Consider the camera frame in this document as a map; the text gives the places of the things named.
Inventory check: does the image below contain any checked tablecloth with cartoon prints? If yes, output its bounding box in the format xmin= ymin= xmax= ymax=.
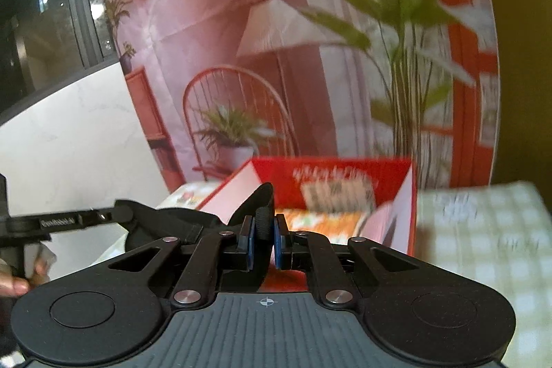
xmin=155 ymin=180 xmax=552 ymax=368

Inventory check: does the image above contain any printed room scene backdrop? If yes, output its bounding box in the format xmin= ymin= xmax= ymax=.
xmin=97 ymin=0 xmax=502 ymax=190

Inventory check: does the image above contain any dark framed window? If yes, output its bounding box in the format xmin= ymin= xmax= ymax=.
xmin=0 ymin=0 xmax=120 ymax=116

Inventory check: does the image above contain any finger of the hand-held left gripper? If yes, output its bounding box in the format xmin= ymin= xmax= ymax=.
xmin=8 ymin=199 xmax=135 ymax=241

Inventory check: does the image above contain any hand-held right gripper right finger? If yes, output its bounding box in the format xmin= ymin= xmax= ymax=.
xmin=274 ymin=214 xmax=426 ymax=308

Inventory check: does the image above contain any orange patterned soft item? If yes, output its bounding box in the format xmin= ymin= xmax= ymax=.
xmin=276 ymin=208 xmax=377 ymax=254

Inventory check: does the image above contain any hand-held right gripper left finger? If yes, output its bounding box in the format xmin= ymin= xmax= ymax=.
xmin=106 ymin=215 xmax=256 ymax=308

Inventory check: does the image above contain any red cardboard box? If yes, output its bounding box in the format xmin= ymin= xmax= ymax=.
xmin=199 ymin=156 xmax=418 ymax=293

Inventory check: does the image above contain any person's left hand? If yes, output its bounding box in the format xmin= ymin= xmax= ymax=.
xmin=0 ymin=245 xmax=58 ymax=300

